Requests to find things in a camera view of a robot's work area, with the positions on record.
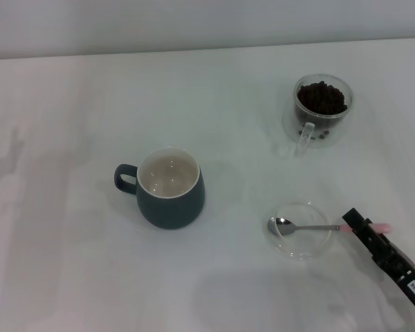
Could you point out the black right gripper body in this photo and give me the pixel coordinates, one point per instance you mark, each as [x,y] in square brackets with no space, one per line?
[408,276]

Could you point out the pile of coffee beans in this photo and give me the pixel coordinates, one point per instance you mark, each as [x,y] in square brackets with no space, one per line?
[321,98]

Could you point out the double-walled glass cup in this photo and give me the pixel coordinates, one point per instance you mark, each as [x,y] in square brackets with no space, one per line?
[323,119]

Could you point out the dark teal ceramic mug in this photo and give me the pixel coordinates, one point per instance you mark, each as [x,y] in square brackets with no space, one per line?
[173,207]

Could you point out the clear round glass dish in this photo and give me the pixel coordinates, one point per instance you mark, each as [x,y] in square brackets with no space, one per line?
[304,247]

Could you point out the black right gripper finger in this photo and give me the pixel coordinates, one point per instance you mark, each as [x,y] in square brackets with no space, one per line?
[383,245]
[361,228]

